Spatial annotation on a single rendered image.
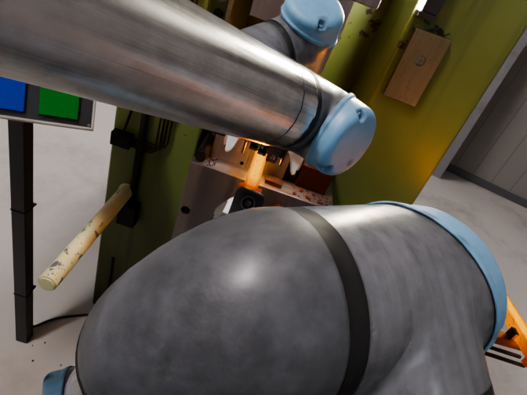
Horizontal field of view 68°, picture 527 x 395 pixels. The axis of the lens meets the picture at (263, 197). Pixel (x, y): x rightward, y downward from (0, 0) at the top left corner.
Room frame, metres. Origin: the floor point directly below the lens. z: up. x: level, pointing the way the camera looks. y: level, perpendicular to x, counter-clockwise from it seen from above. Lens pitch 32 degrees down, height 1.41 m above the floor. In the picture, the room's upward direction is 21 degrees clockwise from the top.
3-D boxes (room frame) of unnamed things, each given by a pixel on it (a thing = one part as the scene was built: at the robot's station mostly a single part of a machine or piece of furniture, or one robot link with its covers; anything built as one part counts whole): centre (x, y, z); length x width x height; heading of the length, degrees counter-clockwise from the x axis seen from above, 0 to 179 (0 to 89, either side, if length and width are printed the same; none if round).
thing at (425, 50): (1.06, -0.24, 1.27); 0.09 x 0.02 x 0.17; 94
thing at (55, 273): (0.80, 0.41, 0.62); 0.44 x 0.05 x 0.05; 4
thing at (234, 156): (1.12, 0.08, 0.96); 0.42 x 0.20 x 0.09; 4
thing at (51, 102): (0.73, 0.48, 1.01); 0.07 x 0.05 x 0.07; 119
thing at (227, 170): (1.13, 0.03, 0.69); 0.56 x 0.38 x 0.45; 4
